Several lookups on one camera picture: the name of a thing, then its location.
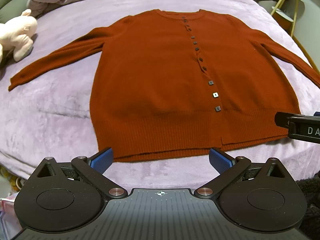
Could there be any rust red knit cardigan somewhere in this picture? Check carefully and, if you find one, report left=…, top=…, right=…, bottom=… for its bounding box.
left=9, top=10, right=319, bottom=161

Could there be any yellow legged side table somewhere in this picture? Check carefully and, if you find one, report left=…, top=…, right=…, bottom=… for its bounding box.
left=270, top=0, right=306, bottom=38

